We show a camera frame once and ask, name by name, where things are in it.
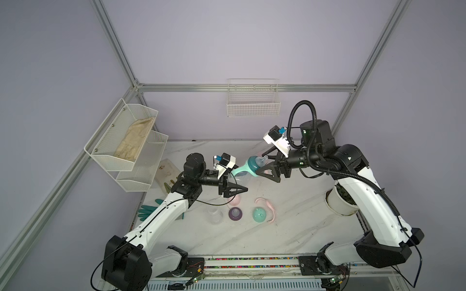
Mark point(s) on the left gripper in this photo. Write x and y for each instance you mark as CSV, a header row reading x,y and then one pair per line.
x,y
224,187

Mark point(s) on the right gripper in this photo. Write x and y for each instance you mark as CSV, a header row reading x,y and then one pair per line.
x,y
273,167

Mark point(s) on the teal nipple collar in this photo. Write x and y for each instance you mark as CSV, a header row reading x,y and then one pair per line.
x,y
255,162

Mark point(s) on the teal bottle cap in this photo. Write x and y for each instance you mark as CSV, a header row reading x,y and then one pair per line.
x,y
259,215

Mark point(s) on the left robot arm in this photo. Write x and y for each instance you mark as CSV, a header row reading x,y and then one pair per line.
x,y
128,264

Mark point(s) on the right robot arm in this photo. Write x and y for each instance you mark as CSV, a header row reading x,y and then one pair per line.
x,y
307,141

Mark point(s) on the clear baby bottle left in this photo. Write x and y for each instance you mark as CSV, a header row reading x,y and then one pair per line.
x,y
214,215

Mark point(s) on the pink bottle cap centre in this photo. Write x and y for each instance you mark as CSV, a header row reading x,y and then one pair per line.
x,y
234,202

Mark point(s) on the purple nipple collar front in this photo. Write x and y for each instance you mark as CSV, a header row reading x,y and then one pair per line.
x,y
235,214

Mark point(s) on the beige glove on table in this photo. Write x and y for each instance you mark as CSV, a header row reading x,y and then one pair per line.
x,y
166,175

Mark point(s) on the potted green plant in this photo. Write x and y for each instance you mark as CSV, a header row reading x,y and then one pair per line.
x,y
338,204

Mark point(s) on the green rubber glove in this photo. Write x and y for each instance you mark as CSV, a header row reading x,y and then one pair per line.
x,y
145,210

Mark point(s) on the white mesh lower shelf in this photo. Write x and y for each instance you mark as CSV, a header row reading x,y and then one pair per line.
x,y
142,176

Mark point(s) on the white mesh shelf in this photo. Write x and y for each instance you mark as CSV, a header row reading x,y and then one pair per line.
x,y
142,176
103,145

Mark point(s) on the beige cloth glove in shelf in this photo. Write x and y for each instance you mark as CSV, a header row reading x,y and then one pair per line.
x,y
132,143

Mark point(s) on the white mesh upper shelf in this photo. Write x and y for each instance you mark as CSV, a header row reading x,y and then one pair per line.
x,y
103,145

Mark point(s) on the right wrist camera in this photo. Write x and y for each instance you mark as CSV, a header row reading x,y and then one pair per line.
x,y
276,136

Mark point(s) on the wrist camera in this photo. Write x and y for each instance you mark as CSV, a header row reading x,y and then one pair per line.
x,y
224,164
276,136

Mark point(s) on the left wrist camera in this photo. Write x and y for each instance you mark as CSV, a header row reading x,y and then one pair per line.
x,y
224,164

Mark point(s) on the white wire wall basket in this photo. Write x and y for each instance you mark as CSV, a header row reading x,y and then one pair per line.
x,y
252,97

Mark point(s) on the aluminium front rail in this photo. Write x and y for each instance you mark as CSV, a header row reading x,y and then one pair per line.
x,y
275,266

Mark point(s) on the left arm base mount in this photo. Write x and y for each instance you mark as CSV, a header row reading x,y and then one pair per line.
x,y
189,267

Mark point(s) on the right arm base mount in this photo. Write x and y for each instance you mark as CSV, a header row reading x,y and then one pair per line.
x,y
319,264

